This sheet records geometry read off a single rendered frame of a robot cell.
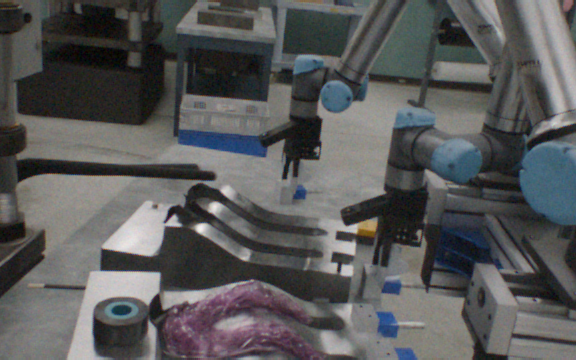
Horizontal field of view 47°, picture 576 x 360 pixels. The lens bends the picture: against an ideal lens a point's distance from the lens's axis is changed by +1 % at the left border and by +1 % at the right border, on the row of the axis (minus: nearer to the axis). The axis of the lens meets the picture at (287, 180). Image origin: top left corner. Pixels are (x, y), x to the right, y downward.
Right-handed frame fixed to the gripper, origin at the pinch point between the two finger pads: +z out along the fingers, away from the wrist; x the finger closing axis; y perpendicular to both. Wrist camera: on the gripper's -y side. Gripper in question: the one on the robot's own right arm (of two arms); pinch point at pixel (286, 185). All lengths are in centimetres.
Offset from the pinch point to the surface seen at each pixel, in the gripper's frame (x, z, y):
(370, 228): -26.4, 0.9, 13.5
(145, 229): -28.2, -1.4, -41.0
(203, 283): -45, 3, -31
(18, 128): -16, -20, -66
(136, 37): 341, 19, -7
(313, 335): -71, -1, -18
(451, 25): 403, -1, 291
